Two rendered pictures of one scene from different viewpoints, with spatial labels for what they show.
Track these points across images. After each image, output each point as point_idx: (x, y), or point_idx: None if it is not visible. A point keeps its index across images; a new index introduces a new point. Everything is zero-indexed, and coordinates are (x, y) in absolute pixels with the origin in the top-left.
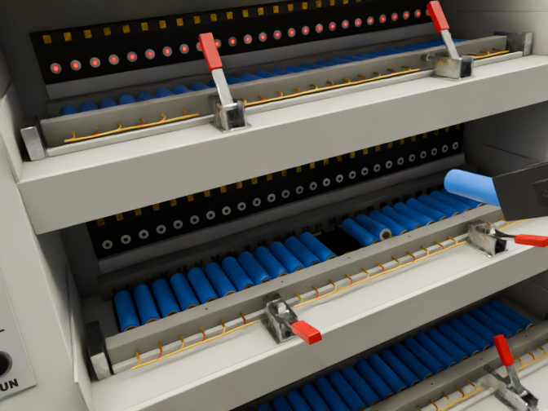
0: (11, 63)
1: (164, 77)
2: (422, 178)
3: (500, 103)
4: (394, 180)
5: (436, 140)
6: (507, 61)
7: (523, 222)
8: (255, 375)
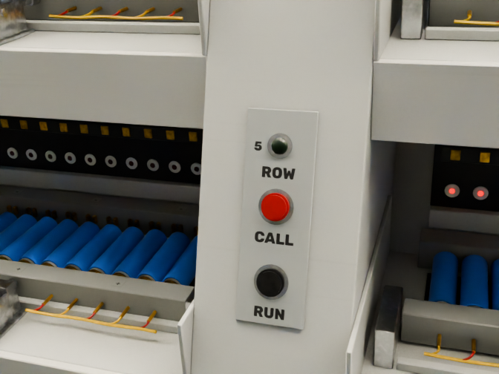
0: None
1: None
2: (142, 202)
3: (47, 102)
4: (97, 187)
5: (177, 150)
6: (151, 35)
7: (110, 328)
8: None
